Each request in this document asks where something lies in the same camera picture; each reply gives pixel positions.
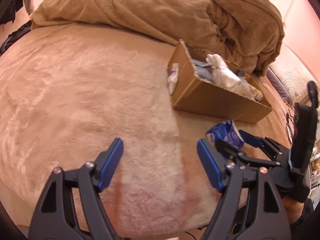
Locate white embroidered pillow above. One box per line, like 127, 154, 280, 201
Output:
269, 44, 318, 105

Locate capybara tissue pack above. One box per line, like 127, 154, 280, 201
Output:
249, 85, 264, 102

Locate right hand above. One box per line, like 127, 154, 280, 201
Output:
282, 197, 304, 224

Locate blue plastic packet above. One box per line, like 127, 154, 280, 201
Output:
206, 119, 245, 148

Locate clear plastic snack bag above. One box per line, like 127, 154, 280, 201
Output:
167, 63, 179, 95

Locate purple grey pillow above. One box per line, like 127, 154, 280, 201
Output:
266, 68, 291, 103

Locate black cables on bed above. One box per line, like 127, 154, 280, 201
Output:
285, 101, 297, 145

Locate grey knit gloves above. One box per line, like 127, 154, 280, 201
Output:
237, 69, 246, 78

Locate pink fleece bed sheet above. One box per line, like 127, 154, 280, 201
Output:
0, 22, 292, 238

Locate brown plush duvet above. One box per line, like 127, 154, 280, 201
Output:
31, 0, 285, 75

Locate white sock roll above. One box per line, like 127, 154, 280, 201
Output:
206, 54, 254, 100

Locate black bag on floor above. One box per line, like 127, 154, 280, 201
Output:
0, 20, 31, 56

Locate grey dotted glove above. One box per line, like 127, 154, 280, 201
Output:
191, 59, 215, 83

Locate cardboard box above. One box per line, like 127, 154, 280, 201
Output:
167, 40, 272, 124

